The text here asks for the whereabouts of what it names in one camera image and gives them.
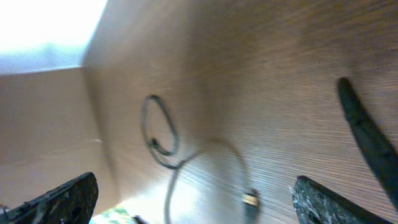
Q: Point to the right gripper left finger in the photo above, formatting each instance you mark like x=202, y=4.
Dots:
x=72, y=202

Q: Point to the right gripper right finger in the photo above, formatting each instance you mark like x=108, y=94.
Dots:
x=314, y=203

